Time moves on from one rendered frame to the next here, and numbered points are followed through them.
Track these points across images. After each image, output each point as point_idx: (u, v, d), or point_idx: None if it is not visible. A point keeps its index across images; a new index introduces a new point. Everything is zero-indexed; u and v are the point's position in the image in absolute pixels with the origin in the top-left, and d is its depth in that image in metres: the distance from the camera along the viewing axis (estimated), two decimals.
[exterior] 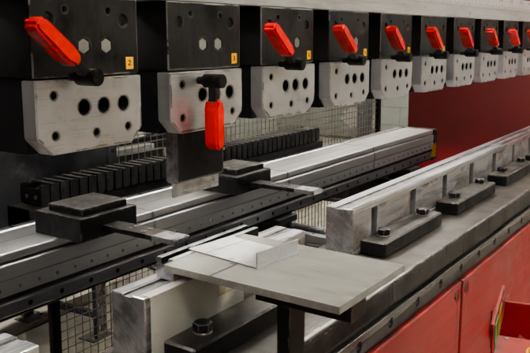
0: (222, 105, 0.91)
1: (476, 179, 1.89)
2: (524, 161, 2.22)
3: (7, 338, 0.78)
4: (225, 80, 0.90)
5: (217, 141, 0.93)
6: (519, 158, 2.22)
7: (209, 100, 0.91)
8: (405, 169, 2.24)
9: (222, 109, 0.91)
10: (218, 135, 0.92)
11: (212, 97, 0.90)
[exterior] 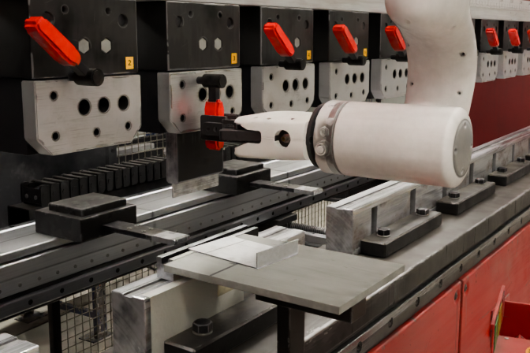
0: (222, 105, 0.91)
1: (476, 179, 1.89)
2: (524, 161, 2.22)
3: (7, 338, 0.78)
4: (225, 80, 0.90)
5: (217, 141, 0.93)
6: (519, 158, 2.22)
7: (209, 100, 0.91)
8: None
9: (222, 109, 0.91)
10: None
11: (212, 97, 0.90)
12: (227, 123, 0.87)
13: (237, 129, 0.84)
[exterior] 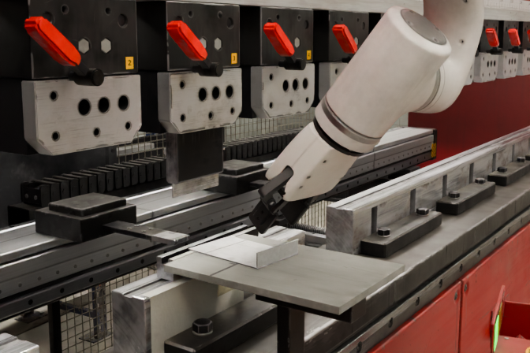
0: (199, 59, 0.87)
1: (476, 179, 1.89)
2: (524, 161, 2.22)
3: (7, 338, 0.78)
4: (218, 72, 0.89)
5: (173, 34, 0.84)
6: (519, 158, 2.22)
7: (199, 54, 0.88)
8: (405, 169, 2.24)
9: (201, 53, 0.86)
10: (178, 39, 0.84)
11: (203, 56, 0.88)
12: (315, 195, 0.95)
13: None
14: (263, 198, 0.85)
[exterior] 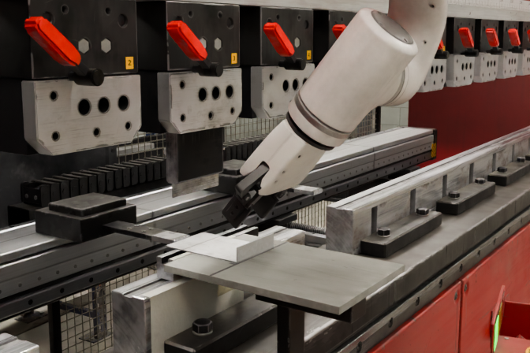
0: (199, 59, 0.87)
1: (476, 179, 1.89)
2: (524, 161, 2.22)
3: (7, 338, 0.78)
4: (218, 72, 0.89)
5: (173, 34, 0.84)
6: (519, 158, 2.22)
7: (199, 54, 0.88)
8: (405, 169, 2.24)
9: (201, 53, 0.86)
10: (178, 39, 0.84)
11: (203, 56, 0.88)
12: (284, 189, 0.99)
13: None
14: (240, 193, 0.88)
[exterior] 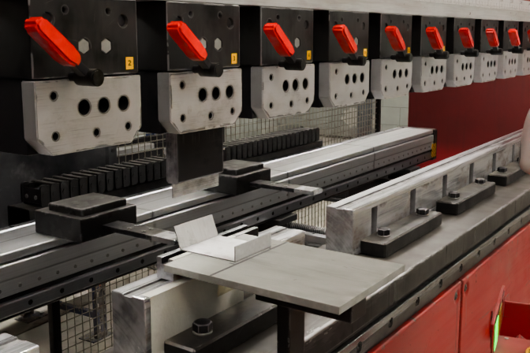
0: (199, 59, 0.87)
1: (476, 179, 1.89)
2: None
3: (7, 338, 0.78)
4: (218, 72, 0.89)
5: (173, 34, 0.84)
6: (519, 158, 2.22)
7: (199, 54, 0.88)
8: (405, 169, 2.24)
9: (201, 53, 0.86)
10: (178, 39, 0.84)
11: (203, 57, 0.88)
12: None
13: None
14: None
